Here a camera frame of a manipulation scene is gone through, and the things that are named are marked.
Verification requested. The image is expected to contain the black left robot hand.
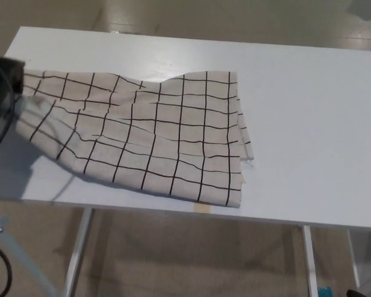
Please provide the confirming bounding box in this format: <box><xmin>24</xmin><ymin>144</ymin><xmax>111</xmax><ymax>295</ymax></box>
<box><xmin>0</xmin><ymin>55</ymin><xmax>26</xmax><ymax>128</ymax></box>

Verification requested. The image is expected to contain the white black-checkered towel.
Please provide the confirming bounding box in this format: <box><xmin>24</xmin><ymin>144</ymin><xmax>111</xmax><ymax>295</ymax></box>
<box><xmin>17</xmin><ymin>70</ymin><xmax>256</xmax><ymax>212</ymax></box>

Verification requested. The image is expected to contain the grey metal strut with bolt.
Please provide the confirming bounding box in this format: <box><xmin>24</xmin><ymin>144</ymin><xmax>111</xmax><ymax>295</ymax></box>
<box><xmin>0</xmin><ymin>212</ymin><xmax>58</xmax><ymax>297</ymax></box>

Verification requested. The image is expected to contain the white table leg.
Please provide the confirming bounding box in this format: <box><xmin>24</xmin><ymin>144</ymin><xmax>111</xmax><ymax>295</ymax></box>
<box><xmin>346</xmin><ymin>230</ymin><xmax>363</xmax><ymax>297</ymax></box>
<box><xmin>61</xmin><ymin>209</ymin><xmax>95</xmax><ymax>297</ymax></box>
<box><xmin>301</xmin><ymin>225</ymin><xmax>320</xmax><ymax>297</ymax></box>

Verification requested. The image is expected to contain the beige masking tape strip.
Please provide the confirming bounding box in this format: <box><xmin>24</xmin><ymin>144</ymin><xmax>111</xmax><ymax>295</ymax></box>
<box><xmin>194</xmin><ymin>202</ymin><xmax>213</xmax><ymax>214</ymax></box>

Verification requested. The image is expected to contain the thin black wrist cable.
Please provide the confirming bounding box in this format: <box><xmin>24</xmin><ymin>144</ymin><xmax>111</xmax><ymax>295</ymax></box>
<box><xmin>0</xmin><ymin>89</ymin><xmax>17</xmax><ymax>157</ymax></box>

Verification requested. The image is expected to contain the thick black cable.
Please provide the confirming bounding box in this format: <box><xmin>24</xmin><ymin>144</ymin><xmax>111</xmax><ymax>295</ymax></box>
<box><xmin>0</xmin><ymin>242</ymin><xmax>14</xmax><ymax>296</ymax></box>

